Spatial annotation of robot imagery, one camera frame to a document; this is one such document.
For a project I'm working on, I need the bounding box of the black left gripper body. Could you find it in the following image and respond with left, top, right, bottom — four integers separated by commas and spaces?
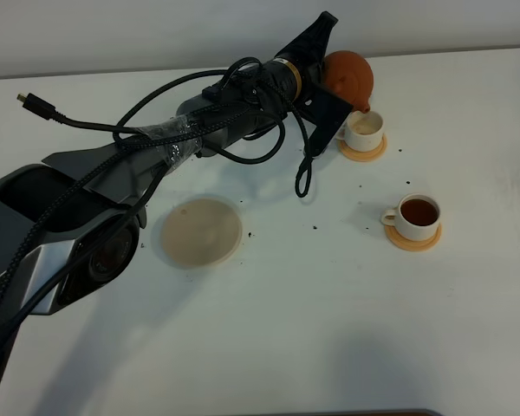
276, 32, 329, 87

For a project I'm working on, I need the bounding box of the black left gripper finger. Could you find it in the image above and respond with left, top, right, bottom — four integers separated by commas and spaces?
298, 11, 338, 56

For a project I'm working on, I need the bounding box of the brown clay teapot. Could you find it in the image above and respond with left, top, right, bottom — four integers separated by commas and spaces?
323, 50, 374, 113

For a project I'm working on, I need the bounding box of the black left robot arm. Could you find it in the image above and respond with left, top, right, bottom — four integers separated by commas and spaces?
0, 12, 337, 322

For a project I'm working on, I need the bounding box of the beige round teapot coaster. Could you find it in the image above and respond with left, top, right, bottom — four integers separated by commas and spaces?
159, 198, 243, 269

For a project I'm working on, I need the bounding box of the far white teacup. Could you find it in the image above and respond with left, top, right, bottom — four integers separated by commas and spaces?
336, 111, 385, 153

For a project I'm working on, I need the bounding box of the white teacup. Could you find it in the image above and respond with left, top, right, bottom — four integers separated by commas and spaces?
380, 193, 441, 242
336, 111, 385, 153

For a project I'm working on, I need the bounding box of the far orange cup coaster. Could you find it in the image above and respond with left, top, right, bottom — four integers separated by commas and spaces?
337, 134, 387, 163

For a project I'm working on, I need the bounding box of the orange cup coaster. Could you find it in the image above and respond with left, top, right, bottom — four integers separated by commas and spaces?
383, 220, 442, 252
337, 134, 387, 163

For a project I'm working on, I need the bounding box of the near orange cup coaster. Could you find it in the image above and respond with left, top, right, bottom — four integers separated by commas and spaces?
383, 220, 442, 252

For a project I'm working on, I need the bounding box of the near white teacup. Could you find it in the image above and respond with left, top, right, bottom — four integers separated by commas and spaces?
380, 193, 441, 242

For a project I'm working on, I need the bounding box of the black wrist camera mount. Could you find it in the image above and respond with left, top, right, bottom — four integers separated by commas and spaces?
298, 83, 353, 158

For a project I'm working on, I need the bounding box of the black cable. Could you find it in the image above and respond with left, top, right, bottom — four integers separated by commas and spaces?
0, 55, 322, 416

